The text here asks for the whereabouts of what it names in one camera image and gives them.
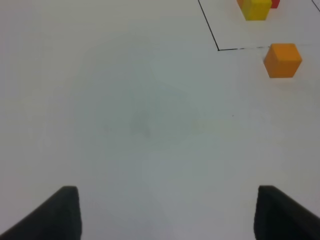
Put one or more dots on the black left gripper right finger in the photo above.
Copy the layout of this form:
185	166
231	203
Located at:
279	217

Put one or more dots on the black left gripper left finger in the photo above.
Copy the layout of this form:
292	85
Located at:
58	218

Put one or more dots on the yellow template cube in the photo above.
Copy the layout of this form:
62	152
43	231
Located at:
255	10

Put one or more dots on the red template cube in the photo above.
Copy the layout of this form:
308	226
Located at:
274	4

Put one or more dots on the orange template cube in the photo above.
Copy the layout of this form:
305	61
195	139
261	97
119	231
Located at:
240	3

